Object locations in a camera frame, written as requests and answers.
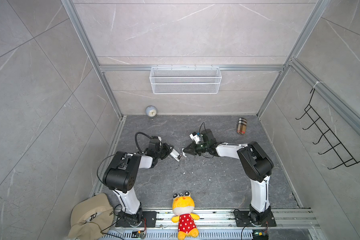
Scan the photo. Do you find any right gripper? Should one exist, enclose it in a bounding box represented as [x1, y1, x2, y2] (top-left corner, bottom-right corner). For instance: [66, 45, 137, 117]
[183, 141, 210, 156]

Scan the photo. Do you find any white remote control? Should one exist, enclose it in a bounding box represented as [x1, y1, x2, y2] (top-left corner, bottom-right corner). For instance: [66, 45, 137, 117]
[170, 149, 182, 162]

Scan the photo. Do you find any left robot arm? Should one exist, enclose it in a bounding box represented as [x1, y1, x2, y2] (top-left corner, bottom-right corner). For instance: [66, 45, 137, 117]
[102, 137, 182, 222]

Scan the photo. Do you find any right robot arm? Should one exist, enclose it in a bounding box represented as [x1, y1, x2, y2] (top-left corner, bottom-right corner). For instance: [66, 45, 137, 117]
[182, 129, 274, 225]

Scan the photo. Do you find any small round clock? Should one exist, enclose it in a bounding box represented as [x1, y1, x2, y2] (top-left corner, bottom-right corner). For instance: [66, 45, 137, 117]
[146, 106, 158, 119]

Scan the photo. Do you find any plaid cylindrical can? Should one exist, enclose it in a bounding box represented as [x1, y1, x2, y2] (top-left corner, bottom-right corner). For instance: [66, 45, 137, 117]
[237, 118, 248, 135]

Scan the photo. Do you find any yellow frog plush toy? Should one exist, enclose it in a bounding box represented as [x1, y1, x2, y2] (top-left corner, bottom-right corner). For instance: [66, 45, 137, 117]
[171, 191, 200, 240]

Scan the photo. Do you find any beige cap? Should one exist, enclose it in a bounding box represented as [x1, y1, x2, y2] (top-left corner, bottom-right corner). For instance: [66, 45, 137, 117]
[67, 193, 114, 240]

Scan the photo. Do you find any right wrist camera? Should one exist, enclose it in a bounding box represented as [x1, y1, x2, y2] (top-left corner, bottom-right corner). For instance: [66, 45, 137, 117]
[190, 132, 204, 144]

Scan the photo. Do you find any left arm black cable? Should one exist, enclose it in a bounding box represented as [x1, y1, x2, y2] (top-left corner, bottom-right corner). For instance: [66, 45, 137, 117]
[134, 131, 152, 155]

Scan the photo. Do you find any white wire mesh basket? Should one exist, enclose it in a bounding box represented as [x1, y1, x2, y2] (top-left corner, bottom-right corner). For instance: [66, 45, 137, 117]
[150, 67, 222, 95]

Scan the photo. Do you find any aluminium rail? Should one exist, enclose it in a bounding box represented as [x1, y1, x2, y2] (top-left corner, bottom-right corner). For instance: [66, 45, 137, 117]
[113, 208, 320, 230]

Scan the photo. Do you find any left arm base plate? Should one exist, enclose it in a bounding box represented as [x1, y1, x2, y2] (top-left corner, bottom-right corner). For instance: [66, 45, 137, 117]
[115, 211, 157, 228]

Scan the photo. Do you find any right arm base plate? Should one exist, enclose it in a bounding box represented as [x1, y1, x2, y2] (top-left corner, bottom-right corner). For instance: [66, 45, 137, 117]
[233, 210, 277, 227]

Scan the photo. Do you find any black wall hook rack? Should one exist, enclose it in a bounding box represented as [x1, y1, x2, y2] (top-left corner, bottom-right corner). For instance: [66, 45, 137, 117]
[295, 89, 360, 170]

